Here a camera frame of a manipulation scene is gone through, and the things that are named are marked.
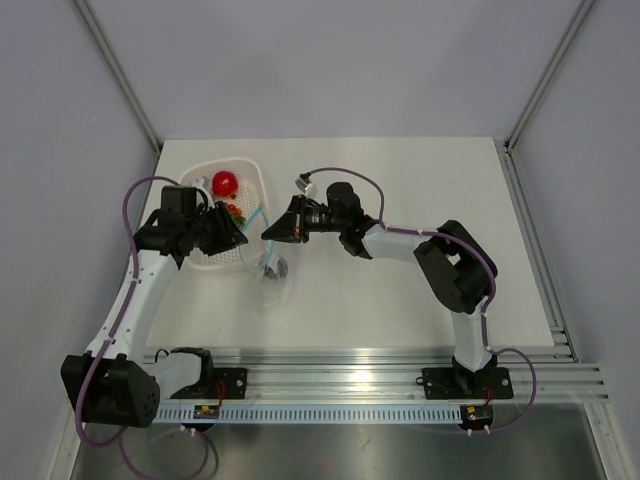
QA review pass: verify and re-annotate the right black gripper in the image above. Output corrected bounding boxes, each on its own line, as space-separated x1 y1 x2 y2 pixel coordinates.
263 195 346 244

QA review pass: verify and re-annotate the red cherry tomato sprig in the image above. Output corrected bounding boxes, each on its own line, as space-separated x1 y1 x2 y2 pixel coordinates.
224 202 243 217

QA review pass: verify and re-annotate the red toy apple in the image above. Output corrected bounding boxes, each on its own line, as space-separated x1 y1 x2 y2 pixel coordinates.
211 170 239 198

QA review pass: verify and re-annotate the clear zip top bag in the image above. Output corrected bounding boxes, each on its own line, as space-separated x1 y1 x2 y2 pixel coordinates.
238 201 288 311

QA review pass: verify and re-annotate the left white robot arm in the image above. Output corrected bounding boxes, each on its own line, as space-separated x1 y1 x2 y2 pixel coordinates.
61 185 248 435

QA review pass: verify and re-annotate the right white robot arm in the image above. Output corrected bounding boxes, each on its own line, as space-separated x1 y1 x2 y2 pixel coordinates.
261 182 497 398

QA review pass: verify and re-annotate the white perforated plastic basket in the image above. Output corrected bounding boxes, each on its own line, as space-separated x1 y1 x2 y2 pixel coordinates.
179 157 268 274

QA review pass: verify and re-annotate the left small circuit board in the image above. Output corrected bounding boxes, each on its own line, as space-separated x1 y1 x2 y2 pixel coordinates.
193 405 220 420

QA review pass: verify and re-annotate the small circuit board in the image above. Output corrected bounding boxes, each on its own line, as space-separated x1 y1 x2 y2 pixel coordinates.
460 404 494 431
193 405 220 420

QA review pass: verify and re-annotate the right small circuit board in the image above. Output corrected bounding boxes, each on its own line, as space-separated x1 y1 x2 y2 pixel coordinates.
460 404 494 431

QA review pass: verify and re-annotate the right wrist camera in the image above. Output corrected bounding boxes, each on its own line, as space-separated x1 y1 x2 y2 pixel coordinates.
295 173 316 197

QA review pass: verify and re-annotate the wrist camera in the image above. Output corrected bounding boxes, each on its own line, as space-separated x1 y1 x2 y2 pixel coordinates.
295 173 316 197
191 177 210 193

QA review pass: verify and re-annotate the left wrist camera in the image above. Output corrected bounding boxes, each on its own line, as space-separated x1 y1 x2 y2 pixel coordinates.
191 177 210 193

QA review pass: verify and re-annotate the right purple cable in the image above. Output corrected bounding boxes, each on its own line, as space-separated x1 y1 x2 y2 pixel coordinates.
299 166 539 435

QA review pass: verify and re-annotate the purple cable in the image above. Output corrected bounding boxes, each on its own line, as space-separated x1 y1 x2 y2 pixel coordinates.
73 175 219 476
299 166 539 435

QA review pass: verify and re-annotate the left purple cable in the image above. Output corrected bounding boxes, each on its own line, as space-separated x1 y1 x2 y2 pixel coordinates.
73 175 219 476

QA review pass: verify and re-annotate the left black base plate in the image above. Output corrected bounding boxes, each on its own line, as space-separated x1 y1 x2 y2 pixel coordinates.
214 367 248 401

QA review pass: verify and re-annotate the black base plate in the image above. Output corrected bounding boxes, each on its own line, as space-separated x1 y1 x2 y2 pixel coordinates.
415 367 514 400
214 367 248 401

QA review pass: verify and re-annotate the aluminium mounting rail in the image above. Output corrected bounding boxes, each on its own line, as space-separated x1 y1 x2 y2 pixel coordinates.
210 345 610 404

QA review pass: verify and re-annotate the white slotted cable duct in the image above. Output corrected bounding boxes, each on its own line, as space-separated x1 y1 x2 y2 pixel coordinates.
154 403 461 425

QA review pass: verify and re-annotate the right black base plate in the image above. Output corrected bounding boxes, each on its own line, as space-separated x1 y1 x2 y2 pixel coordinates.
415 367 514 400

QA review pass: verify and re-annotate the left aluminium frame post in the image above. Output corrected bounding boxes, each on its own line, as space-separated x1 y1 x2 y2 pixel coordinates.
71 0 163 158

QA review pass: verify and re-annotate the aluminium frame post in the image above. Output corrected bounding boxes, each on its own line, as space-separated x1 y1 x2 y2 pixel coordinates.
71 0 163 158
504 0 599 154

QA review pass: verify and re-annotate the right aluminium frame post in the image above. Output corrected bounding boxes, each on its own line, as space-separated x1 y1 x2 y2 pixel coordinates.
504 0 599 154

